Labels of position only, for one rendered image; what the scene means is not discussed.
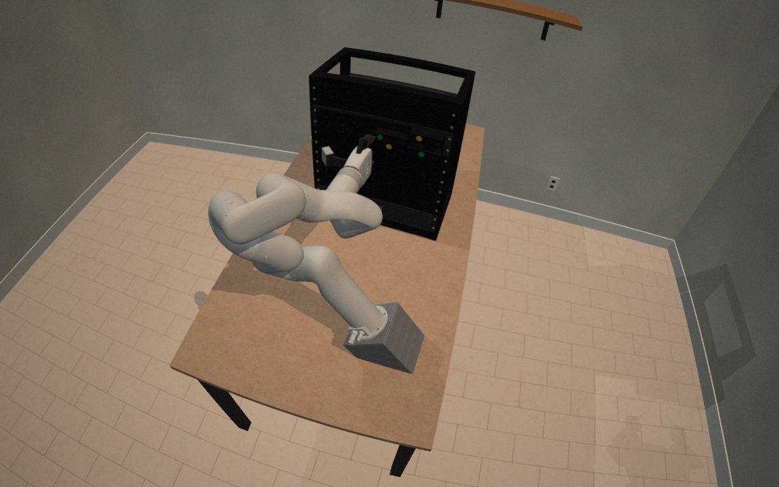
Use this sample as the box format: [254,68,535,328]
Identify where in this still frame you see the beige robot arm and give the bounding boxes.
[208,168,388,346]

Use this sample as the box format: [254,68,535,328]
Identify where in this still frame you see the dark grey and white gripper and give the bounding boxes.
[342,135,376,186]

